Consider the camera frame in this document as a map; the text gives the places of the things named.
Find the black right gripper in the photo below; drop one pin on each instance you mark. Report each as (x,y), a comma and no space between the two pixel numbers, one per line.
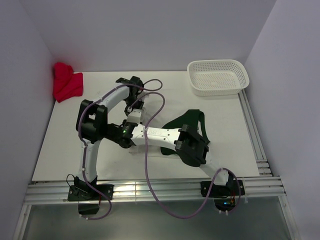
(124,123)

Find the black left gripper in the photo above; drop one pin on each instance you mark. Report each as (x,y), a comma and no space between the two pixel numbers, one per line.
(141,103)

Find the white printed t-shirt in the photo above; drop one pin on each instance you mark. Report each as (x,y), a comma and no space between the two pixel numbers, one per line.
(150,117)

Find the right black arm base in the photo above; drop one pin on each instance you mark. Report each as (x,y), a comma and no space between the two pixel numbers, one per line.
(226,196)

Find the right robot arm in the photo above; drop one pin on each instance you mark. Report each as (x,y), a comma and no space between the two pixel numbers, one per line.
(185,141)

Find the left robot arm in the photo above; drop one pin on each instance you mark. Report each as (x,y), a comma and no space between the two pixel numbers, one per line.
(92,125)

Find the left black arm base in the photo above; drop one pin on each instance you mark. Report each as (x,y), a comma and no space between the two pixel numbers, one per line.
(89,201)

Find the red t-shirt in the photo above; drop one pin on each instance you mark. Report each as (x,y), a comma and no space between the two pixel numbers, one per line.
(66,83)

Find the white perforated plastic basket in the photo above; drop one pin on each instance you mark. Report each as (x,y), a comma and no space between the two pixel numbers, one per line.
(217,77)

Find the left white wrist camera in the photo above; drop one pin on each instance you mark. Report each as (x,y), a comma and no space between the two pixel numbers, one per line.
(144,95)

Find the aluminium rail frame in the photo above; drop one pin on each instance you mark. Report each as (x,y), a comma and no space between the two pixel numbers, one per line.
(266,185)

